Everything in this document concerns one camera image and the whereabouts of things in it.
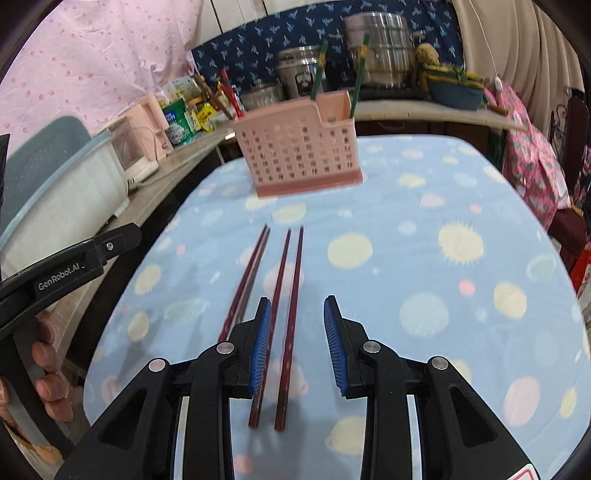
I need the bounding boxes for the dark red chopstick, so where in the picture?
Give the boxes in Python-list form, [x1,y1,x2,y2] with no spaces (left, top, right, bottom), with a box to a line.
[274,226,304,432]
[217,224,267,343]
[232,224,270,325]
[249,229,291,429]

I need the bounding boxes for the green chopstick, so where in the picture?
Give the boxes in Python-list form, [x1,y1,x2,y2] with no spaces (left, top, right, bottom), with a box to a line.
[349,33,370,119]
[311,40,329,101]

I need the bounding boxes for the person's left hand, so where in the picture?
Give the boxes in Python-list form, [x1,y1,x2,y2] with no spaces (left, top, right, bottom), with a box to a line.
[1,318,74,467]

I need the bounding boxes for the white plastic tub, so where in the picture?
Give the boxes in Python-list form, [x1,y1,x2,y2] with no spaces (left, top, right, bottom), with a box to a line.
[1,132,129,277]

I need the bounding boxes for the blue planet-print tablecloth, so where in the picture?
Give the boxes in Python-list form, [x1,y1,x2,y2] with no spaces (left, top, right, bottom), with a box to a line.
[83,136,590,479]

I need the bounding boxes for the white blender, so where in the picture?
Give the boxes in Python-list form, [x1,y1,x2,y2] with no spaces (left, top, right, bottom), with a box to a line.
[107,116,159,192]

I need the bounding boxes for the pink perforated utensil basket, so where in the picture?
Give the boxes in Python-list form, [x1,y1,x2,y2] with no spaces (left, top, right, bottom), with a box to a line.
[233,91,363,197]

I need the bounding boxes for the pink electric kettle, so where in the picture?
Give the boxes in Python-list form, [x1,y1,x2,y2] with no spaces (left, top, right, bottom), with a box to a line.
[121,93,173,161]

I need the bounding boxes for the green tin can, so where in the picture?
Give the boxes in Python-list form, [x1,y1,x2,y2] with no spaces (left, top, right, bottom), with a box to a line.
[162,98,192,147]

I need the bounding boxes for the small lidded steel pot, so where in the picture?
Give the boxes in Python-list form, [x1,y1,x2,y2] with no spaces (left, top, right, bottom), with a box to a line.
[240,79,284,111]

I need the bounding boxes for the pink floral curtain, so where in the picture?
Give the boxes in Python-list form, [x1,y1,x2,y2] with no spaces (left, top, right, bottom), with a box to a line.
[1,0,204,151]

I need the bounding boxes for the pink pineapple apron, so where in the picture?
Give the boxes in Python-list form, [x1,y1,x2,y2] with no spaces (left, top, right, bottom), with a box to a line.
[485,77,571,230]

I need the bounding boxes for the blue basin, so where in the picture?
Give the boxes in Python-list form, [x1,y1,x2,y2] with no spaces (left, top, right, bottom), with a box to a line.
[427,77,484,111]

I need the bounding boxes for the silver rice cooker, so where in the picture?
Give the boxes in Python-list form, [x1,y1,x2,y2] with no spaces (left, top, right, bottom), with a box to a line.
[276,46,321,99]

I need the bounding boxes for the large steel steamer pot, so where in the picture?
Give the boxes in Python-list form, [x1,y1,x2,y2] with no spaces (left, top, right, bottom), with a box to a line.
[342,12,426,89]

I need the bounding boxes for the navy floral backsplash cloth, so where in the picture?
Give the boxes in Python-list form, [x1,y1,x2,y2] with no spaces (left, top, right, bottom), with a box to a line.
[192,0,464,93]

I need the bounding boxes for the beige curtain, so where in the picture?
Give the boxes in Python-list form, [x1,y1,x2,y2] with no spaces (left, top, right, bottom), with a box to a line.
[453,0,585,134]

